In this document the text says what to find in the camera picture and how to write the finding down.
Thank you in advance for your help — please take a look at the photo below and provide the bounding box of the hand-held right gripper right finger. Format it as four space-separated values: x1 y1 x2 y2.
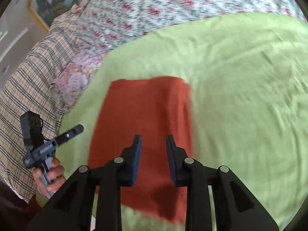
166 135 280 231

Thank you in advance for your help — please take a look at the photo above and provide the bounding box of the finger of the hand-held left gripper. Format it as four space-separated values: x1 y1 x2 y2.
55 124 84 148

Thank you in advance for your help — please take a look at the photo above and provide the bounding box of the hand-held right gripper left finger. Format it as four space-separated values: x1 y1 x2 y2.
26 135 142 231

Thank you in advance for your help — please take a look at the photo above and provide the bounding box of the orange knit sweater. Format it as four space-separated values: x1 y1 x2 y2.
88 76 194 224

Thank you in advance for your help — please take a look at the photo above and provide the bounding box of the person's left hand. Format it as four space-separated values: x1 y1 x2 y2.
32 158 66 199

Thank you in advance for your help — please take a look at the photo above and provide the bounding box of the beige plaid blanket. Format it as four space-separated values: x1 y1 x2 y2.
0 11 85 203

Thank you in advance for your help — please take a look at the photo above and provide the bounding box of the pastel floral ruffled pillow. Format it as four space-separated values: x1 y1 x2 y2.
50 50 106 112

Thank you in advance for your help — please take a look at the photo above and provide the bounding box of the light green bed sheet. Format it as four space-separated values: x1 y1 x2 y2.
36 12 308 231

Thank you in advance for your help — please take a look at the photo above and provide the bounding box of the white pink floral quilt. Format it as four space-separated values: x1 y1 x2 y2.
79 0 308 51

